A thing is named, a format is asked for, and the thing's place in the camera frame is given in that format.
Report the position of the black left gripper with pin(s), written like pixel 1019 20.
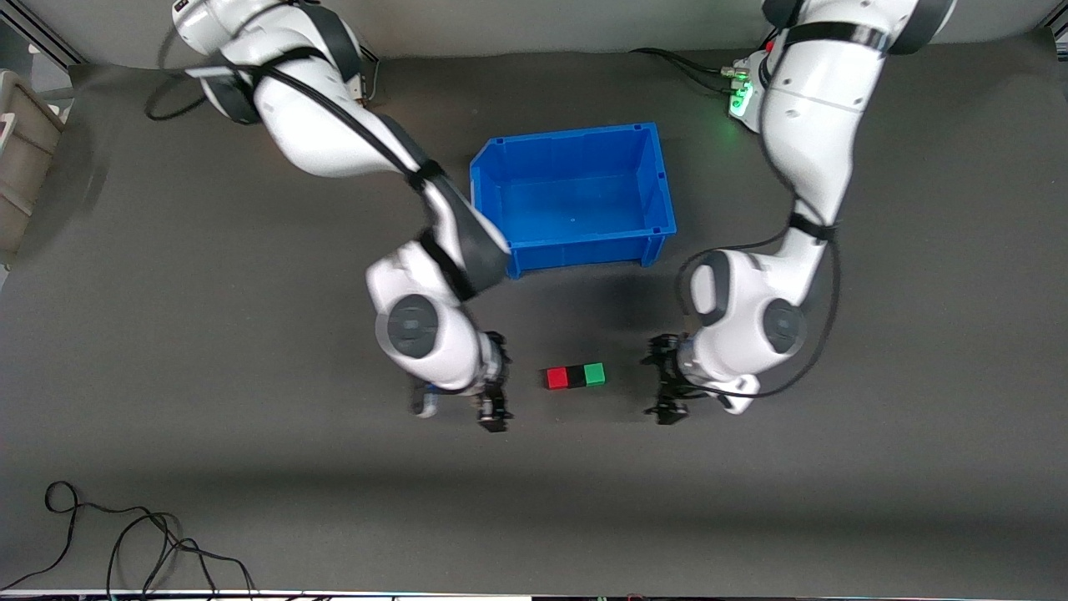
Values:
pixel 667 373

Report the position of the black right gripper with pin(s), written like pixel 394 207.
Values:
pixel 493 386

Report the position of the red cube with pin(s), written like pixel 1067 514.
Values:
pixel 556 378

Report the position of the green cube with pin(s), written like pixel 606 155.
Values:
pixel 594 374

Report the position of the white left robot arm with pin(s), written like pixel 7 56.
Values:
pixel 813 125

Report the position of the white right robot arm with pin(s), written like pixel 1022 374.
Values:
pixel 334 142

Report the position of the black cube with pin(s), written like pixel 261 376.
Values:
pixel 576 376

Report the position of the grey table mat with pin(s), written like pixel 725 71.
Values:
pixel 534 501

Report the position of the blue plastic bin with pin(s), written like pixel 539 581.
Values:
pixel 584 200

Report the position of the beige plastic box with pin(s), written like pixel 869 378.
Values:
pixel 25 159

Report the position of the aluminium frame rail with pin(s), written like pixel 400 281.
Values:
pixel 1058 32
pixel 42 33

